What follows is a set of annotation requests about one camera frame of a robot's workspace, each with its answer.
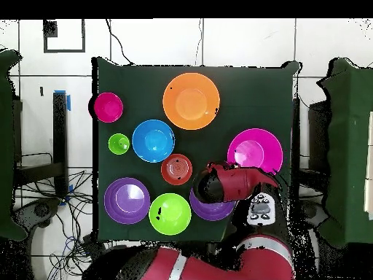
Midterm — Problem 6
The blue plastic bowl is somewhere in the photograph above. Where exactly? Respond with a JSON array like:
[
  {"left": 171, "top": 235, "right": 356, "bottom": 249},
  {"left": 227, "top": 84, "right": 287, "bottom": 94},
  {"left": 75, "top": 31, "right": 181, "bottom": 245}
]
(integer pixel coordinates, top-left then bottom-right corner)
[{"left": 131, "top": 119, "right": 176, "bottom": 163}]

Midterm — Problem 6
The black square floor frame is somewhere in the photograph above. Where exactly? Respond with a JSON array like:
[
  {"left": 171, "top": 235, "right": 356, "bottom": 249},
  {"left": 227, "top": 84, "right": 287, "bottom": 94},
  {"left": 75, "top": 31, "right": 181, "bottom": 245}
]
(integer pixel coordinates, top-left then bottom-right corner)
[{"left": 42, "top": 19, "right": 86, "bottom": 54}]

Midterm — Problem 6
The white panel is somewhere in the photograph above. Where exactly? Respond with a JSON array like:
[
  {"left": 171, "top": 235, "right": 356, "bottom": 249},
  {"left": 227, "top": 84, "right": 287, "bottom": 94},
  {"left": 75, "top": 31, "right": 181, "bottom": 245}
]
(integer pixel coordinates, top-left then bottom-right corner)
[{"left": 363, "top": 110, "right": 373, "bottom": 221}]

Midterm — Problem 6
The black floor cable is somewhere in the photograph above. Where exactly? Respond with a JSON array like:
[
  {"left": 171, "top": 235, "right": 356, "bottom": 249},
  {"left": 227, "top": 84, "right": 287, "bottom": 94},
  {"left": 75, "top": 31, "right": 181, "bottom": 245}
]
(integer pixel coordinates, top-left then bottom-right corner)
[{"left": 105, "top": 19, "right": 135, "bottom": 66}]

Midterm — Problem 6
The small red-pink plastic bowl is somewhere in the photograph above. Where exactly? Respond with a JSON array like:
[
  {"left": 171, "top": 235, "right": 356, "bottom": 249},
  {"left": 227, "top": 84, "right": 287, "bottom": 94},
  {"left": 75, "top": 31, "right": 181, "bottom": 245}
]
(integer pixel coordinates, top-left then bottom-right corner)
[{"left": 93, "top": 92, "right": 124, "bottom": 123}]

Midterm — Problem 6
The large pink plastic bowl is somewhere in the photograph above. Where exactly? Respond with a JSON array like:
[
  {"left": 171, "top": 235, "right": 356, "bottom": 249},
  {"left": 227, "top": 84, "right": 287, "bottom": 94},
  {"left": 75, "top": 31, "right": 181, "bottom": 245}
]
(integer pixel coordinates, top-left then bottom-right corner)
[{"left": 227, "top": 128, "right": 284, "bottom": 176}]

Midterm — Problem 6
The small orange-red plastic bowl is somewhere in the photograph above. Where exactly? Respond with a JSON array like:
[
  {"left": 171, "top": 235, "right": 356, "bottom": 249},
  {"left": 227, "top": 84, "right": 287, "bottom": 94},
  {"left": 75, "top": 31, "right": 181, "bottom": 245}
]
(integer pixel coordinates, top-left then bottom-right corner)
[{"left": 160, "top": 153, "right": 194, "bottom": 187}]

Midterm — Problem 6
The green plastic bowl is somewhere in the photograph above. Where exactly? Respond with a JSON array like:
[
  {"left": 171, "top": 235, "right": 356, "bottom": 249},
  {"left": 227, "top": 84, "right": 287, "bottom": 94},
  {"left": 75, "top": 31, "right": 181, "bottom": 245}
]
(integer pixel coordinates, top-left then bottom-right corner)
[{"left": 148, "top": 192, "right": 192, "bottom": 236}]

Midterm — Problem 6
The black power strip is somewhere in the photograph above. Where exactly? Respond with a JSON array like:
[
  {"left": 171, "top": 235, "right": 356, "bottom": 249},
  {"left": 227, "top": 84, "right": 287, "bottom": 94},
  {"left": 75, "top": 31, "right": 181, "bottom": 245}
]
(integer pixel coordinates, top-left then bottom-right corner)
[{"left": 82, "top": 234, "right": 114, "bottom": 263}]

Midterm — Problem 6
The large orange plastic bowl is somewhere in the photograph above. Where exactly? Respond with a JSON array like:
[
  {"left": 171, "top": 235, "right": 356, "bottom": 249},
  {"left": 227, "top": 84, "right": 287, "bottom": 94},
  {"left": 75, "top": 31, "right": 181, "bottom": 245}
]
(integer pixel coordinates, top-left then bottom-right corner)
[{"left": 162, "top": 72, "right": 221, "bottom": 131}]

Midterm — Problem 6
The green plastic cup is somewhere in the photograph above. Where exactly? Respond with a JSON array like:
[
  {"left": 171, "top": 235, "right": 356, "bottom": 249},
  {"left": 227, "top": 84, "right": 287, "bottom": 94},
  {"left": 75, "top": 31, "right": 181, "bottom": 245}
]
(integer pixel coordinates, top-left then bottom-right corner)
[{"left": 107, "top": 133, "right": 131, "bottom": 155}]

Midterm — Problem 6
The black metal stand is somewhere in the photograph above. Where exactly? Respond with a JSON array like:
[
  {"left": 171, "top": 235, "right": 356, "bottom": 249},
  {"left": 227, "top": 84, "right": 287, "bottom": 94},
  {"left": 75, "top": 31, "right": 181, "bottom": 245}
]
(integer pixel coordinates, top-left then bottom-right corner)
[{"left": 292, "top": 98, "right": 331, "bottom": 193}]

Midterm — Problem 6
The black stand with blue tape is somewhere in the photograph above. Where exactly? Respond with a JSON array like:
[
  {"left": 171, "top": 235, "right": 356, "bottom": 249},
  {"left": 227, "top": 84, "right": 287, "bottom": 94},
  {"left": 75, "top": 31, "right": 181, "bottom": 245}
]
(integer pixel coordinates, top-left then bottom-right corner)
[{"left": 12, "top": 90, "right": 72, "bottom": 202}]

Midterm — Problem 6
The floor cable bundle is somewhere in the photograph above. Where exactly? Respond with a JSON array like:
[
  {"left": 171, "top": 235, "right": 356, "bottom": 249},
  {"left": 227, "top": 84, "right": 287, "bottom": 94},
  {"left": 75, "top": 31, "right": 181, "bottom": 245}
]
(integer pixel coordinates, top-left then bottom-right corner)
[{"left": 14, "top": 151, "right": 117, "bottom": 280}]

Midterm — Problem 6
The dark green tablecloth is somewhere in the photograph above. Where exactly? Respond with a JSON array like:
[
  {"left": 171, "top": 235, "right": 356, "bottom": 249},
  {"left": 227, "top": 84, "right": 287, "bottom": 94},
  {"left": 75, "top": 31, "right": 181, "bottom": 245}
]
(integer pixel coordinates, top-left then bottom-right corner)
[{"left": 91, "top": 56, "right": 302, "bottom": 243}]

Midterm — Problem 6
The green-covered side table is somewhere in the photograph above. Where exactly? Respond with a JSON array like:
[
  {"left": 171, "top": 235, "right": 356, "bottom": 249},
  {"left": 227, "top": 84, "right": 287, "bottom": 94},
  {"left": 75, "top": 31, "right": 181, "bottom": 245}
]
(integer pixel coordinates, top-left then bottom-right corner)
[
  {"left": 317, "top": 56, "right": 373, "bottom": 249},
  {"left": 0, "top": 47, "right": 27, "bottom": 243}
]

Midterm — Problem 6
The purple plastic bowl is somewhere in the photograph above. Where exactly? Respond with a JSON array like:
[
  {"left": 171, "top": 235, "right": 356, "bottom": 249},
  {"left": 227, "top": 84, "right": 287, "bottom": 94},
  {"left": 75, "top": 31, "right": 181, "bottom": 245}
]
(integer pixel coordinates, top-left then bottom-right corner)
[
  {"left": 189, "top": 187, "right": 236, "bottom": 222},
  {"left": 103, "top": 176, "right": 152, "bottom": 225}
]

